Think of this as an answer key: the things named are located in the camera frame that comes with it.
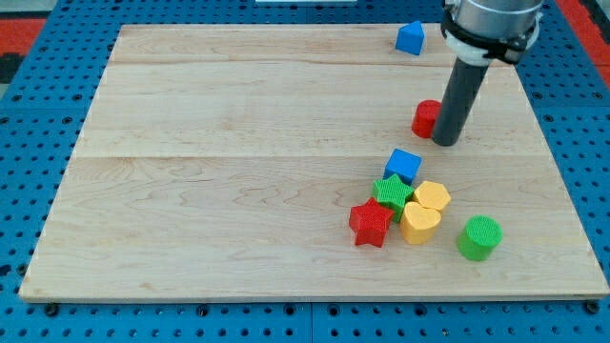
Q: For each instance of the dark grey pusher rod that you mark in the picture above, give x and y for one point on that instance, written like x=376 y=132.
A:
x=458 y=99

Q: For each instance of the yellow hexagon block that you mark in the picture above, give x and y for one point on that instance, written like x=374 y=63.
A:
x=432 y=195

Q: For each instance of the wooden board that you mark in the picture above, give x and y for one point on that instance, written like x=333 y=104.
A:
x=219 y=163

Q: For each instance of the red cylinder block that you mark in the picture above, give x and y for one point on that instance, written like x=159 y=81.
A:
x=425 y=118

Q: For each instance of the green star block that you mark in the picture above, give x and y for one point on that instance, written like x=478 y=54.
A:
x=392 y=193

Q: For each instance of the red star block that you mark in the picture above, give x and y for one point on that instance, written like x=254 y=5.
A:
x=370 y=223

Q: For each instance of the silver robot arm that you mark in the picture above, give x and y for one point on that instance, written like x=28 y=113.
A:
x=482 y=31

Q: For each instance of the yellow heart block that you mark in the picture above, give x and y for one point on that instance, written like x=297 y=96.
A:
x=418 y=224

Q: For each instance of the green cylinder block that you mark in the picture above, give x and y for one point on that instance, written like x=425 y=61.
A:
x=480 y=236

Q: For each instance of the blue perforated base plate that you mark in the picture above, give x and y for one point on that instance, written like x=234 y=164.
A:
x=46 y=103

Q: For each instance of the blue cube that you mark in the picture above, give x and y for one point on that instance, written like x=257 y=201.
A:
x=404 y=164

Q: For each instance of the blue triangular prism block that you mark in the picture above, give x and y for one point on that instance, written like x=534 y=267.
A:
x=410 y=38

